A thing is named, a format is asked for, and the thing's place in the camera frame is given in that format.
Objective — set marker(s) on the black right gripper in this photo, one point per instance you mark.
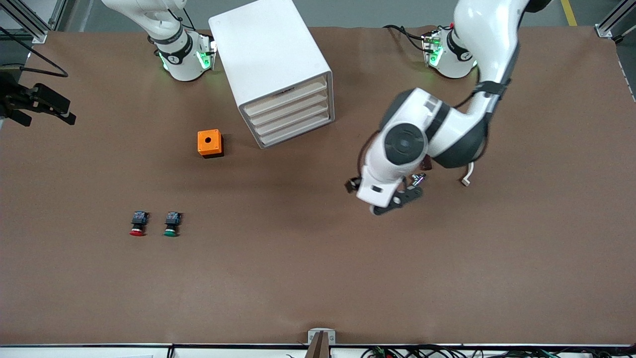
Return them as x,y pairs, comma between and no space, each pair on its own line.
19,98

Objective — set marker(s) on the white plastic drawer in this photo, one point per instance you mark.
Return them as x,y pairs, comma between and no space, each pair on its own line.
283,98
298,132

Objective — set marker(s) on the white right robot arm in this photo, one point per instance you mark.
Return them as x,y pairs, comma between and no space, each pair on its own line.
181,54

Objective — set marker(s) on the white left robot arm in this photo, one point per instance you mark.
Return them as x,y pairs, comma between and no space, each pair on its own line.
407,144

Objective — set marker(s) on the red push button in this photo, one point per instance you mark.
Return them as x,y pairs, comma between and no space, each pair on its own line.
138,223

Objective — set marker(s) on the green push button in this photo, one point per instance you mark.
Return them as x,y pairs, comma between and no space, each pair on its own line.
172,224

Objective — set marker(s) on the white drawer cabinet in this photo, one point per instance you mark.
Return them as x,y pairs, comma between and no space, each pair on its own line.
263,44

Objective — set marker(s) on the brown terminal block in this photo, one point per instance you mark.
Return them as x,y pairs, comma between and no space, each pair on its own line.
427,165

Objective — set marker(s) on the silver key switch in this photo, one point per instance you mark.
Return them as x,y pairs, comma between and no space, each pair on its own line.
419,179

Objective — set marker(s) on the white curved plastic bracket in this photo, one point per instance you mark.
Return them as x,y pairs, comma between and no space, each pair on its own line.
467,176

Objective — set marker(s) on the aluminium frame profile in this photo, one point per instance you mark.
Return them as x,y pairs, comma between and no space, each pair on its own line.
613,22
27,20

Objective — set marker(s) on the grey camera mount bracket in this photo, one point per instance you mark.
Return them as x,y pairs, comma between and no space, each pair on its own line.
321,338

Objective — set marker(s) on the orange button enclosure box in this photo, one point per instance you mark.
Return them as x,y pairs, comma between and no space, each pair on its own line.
208,141

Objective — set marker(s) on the white table edge rail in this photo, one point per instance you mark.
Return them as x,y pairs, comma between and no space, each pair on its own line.
99,351

